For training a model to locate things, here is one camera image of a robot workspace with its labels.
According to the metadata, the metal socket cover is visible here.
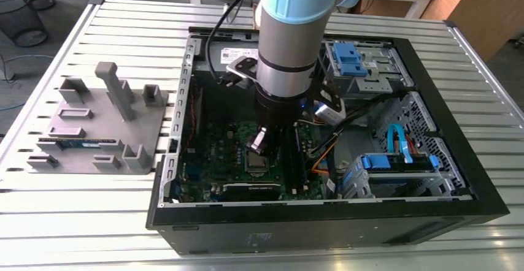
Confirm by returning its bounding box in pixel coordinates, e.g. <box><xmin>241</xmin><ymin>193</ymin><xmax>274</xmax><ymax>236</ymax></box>
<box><xmin>245</xmin><ymin>126</ymin><xmax>270</xmax><ymax>156</ymax></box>

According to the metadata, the CPU socket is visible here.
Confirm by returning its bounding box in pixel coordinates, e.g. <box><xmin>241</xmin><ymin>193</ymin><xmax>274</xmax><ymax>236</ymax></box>
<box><xmin>243</xmin><ymin>147</ymin><xmax>274</xmax><ymax>175</ymax></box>

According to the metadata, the grey power supply unit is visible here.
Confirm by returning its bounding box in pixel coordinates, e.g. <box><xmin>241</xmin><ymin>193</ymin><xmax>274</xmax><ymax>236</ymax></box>
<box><xmin>191</xmin><ymin>40</ymin><xmax>261</xmax><ymax>121</ymax></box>

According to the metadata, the black RAM slot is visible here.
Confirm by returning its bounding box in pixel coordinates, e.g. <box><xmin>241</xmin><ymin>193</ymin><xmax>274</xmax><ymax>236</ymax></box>
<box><xmin>290</xmin><ymin>123</ymin><xmax>305</xmax><ymax>192</ymax></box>
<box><xmin>282</xmin><ymin>126</ymin><xmax>296</xmax><ymax>194</ymax></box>
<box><xmin>286</xmin><ymin>123</ymin><xmax>301</xmax><ymax>194</ymax></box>

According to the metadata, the green motherboard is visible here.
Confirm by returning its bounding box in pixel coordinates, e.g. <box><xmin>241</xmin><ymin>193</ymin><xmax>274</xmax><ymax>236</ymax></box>
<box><xmin>179</xmin><ymin>120</ymin><xmax>329</xmax><ymax>204</ymax></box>

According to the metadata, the grey drive cage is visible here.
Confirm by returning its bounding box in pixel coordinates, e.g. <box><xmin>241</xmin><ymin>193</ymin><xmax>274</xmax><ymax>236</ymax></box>
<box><xmin>320</xmin><ymin>40</ymin><xmax>417</xmax><ymax>112</ymax></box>

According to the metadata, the blue drive latch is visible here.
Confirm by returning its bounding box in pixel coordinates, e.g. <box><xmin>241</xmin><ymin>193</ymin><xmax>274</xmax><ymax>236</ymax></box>
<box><xmin>333</xmin><ymin>42</ymin><xmax>369</xmax><ymax>77</ymax></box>

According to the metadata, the black graphics card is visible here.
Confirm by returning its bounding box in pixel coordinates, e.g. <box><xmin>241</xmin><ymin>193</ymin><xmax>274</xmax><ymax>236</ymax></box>
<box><xmin>219</xmin><ymin>181</ymin><xmax>285</xmax><ymax>202</ymax></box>

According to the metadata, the blue VGA port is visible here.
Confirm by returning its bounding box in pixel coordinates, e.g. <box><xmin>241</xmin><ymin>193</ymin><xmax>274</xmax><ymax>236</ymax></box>
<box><xmin>186</xmin><ymin>163</ymin><xmax>202</xmax><ymax>182</ymax></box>

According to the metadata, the black disk blue carrier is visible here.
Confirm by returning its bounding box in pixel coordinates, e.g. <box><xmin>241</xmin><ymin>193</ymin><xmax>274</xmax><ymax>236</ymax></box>
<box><xmin>358</xmin><ymin>153</ymin><xmax>441</xmax><ymax>174</ymax></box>

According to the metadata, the grey disk bay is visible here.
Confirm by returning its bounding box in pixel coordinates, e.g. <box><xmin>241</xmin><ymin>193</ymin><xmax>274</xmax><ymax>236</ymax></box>
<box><xmin>338</xmin><ymin>153</ymin><xmax>472</xmax><ymax>200</ymax></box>

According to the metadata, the black PC case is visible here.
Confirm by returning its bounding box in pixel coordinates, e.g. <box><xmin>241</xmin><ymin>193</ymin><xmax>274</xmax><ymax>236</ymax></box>
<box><xmin>145</xmin><ymin>25</ymin><xmax>511</xmax><ymax>256</ymax></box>

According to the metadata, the grey parts rack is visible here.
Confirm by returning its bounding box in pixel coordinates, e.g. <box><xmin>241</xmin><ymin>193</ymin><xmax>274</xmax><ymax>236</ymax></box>
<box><xmin>24</xmin><ymin>61</ymin><xmax>170</xmax><ymax>175</ymax></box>

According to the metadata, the RAM stick blue label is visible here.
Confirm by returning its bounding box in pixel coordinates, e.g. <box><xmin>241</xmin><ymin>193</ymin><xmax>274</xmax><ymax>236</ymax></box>
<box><xmin>38</xmin><ymin>138</ymin><xmax>119</xmax><ymax>150</ymax></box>

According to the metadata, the wooden cabinet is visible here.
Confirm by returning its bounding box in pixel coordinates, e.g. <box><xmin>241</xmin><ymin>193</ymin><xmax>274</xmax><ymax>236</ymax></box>
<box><xmin>448</xmin><ymin>0</ymin><xmax>524</xmax><ymax>65</ymax></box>

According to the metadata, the large black mesh wastebasket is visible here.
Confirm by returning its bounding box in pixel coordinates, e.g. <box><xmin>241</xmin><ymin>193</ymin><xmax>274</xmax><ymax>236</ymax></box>
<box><xmin>0</xmin><ymin>0</ymin><xmax>50</xmax><ymax>48</ymax></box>

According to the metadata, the black white wire bundle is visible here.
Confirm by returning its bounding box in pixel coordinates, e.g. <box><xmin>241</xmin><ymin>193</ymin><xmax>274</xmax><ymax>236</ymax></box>
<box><xmin>294</xmin><ymin>117</ymin><xmax>337</xmax><ymax>128</ymax></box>

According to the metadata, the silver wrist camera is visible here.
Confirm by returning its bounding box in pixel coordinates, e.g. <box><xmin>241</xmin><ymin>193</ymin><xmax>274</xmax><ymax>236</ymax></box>
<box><xmin>313</xmin><ymin>104</ymin><xmax>348</xmax><ymax>124</ymax></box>
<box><xmin>221</xmin><ymin>55</ymin><xmax>259</xmax><ymax>88</ymax></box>

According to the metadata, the black flat cable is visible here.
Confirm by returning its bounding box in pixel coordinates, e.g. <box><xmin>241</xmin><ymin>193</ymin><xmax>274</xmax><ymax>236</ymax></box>
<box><xmin>309</xmin><ymin>90</ymin><xmax>413</xmax><ymax>161</ymax></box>

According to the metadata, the black camera cable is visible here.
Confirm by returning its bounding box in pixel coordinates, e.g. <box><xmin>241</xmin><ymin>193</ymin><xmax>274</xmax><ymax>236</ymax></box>
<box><xmin>206</xmin><ymin>0</ymin><xmax>249</xmax><ymax>83</ymax></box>

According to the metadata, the blue data cable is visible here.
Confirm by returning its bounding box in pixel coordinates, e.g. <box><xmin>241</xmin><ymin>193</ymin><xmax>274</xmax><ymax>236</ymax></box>
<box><xmin>385</xmin><ymin>123</ymin><xmax>416</xmax><ymax>164</ymax></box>

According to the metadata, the blue floor cable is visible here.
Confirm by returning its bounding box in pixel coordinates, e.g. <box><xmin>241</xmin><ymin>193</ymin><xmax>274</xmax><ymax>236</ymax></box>
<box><xmin>0</xmin><ymin>101</ymin><xmax>28</xmax><ymax>112</ymax></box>

